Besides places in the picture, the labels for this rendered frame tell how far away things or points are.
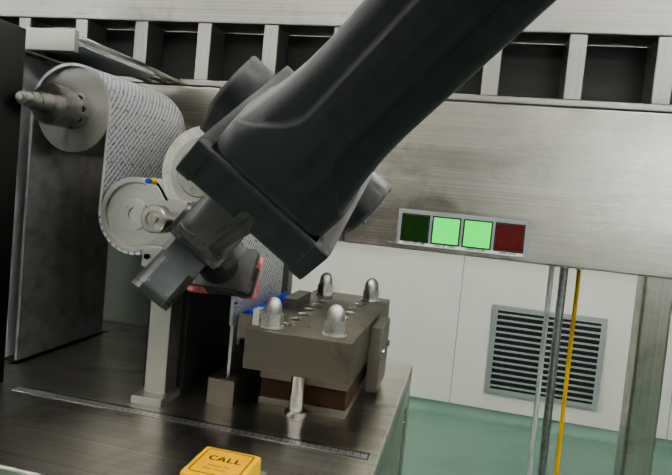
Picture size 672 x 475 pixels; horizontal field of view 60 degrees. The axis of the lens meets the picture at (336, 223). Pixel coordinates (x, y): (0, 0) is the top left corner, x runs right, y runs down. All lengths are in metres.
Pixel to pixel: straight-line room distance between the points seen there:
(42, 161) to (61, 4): 0.53
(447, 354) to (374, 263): 0.69
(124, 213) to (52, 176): 0.20
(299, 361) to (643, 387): 0.81
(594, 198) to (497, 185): 0.18
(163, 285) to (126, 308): 0.68
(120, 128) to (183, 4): 0.43
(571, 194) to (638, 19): 0.34
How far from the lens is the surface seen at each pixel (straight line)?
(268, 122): 0.24
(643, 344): 1.40
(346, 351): 0.84
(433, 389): 3.67
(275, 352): 0.87
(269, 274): 1.06
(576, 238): 1.18
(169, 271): 0.74
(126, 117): 1.06
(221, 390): 0.94
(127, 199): 1.00
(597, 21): 1.24
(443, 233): 1.16
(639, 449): 1.46
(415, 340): 3.60
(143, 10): 1.43
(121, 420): 0.90
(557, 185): 1.17
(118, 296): 1.42
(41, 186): 1.13
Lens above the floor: 1.24
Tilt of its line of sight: 3 degrees down
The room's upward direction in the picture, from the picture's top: 5 degrees clockwise
